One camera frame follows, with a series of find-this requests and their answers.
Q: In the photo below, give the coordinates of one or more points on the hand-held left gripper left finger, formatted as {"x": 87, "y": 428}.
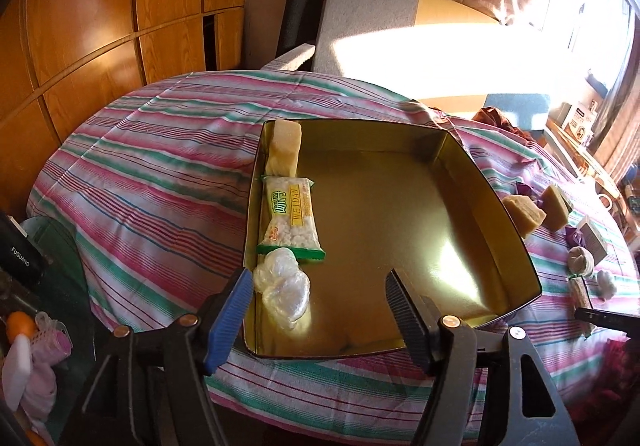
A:
{"x": 232, "y": 316}

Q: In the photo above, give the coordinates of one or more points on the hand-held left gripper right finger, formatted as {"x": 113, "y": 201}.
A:
{"x": 402, "y": 301}

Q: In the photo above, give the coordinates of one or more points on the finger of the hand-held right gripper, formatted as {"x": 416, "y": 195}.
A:
{"x": 605, "y": 317}

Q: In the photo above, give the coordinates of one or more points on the beige packet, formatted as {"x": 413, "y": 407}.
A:
{"x": 581, "y": 301}

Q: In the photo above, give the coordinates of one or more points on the white cardboard box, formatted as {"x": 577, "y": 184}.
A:
{"x": 592, "y": 238}

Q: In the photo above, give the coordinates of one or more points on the purple plastic bag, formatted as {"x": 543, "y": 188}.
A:
{"x": 576, "y": 237}
{"x": 525, "y": 189}

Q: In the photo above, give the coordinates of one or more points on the gold metal tin box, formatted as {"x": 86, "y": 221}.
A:
{"x": 380, "y": 206}

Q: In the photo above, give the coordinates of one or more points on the yellow sponge with green side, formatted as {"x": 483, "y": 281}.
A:
{"x": 555, "y": 206}

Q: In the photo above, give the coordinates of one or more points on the large tan sponge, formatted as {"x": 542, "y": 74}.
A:
{"x": 522, "y": 216}

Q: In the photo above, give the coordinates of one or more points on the small white crumpled plastic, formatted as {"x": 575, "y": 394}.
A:
{"x": 606, "y": 285}

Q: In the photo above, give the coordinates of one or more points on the clear crumpled plastic bag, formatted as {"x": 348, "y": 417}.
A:
{"x": 282, "y": 288}

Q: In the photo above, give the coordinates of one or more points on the white round wrapped item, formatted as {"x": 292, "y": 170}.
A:
{"x": 580, "y": 262}

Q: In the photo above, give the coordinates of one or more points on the white mug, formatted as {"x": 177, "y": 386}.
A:
{"x": 604, "y": 202}

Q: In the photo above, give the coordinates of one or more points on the green white snack packet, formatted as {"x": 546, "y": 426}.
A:
{"x": 290, "y": 216}

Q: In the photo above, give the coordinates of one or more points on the wooden slatted rack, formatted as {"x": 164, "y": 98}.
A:
{"x": 585, "y": 161}

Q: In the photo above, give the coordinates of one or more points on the striped pink green blanket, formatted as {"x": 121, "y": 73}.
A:
{"x": 150, "y": 166}

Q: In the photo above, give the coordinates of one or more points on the green plastic basin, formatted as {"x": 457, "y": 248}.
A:
{"x": 65, "y": 266}

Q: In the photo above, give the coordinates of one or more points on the pale yellow sponge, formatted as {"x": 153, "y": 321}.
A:
{"x": 284, "y": 146}

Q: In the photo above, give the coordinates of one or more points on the white printed carton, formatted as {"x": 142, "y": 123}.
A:
{"x": 580, "y": 121}

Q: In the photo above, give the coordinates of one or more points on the pink cloth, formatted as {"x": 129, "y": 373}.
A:
{"x": 42, "y": 376}

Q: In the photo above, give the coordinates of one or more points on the beige curtain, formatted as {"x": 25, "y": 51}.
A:
{"x": 625, "y": 116}

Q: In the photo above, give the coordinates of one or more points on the brown cloth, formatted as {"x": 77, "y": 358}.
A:
{"x": 495, "y": 118}

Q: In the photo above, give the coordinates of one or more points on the orange fruit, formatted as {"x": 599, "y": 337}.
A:
{"x": 21, "y": 327}

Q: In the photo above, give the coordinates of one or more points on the black device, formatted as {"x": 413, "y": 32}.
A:
{"x": 20, "y": 251}

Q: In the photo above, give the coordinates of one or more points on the blue cushion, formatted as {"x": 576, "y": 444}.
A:
{"x": 515, "y": 108}

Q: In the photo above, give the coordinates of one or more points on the grey and yellow sofa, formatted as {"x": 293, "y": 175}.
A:
{"x": 370, "y": 26}

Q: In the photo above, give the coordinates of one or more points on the black rolled mat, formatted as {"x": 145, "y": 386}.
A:
{"x": 300, "y": 1}

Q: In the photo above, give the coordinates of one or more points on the wooden wardrobe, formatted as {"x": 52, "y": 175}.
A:
{"x": 100, "y": 1}

